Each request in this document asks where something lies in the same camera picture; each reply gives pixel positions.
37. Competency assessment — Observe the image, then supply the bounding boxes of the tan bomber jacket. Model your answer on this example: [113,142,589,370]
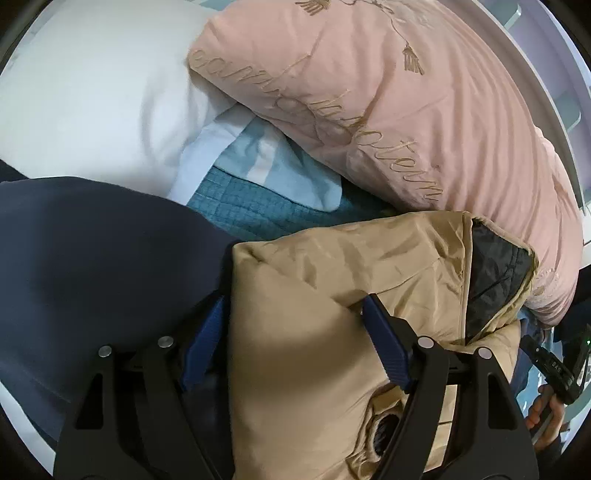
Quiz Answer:
[228,211,538,479]

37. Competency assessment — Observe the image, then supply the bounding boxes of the person's right hand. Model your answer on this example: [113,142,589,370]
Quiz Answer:
[525,384,566,453]

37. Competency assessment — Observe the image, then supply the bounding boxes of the navy blue garment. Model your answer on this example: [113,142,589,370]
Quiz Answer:
[1,177,235,441]

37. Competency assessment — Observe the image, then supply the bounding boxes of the teal quilted bedspread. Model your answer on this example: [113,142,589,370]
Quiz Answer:
[188,168,399,241]

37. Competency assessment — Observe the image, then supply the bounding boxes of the light blue striped sheet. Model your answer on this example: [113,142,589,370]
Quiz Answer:
[167,105,342,212]

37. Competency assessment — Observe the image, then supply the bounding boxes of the pink embroidered pillow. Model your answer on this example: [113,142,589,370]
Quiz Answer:
[188,1,583,325]

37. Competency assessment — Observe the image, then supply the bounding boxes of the white bed headboard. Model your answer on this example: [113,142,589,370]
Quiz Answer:
[479,0,591,209]

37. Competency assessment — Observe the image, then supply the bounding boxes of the white pillow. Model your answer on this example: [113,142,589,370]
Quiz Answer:
[1,1,232,197]

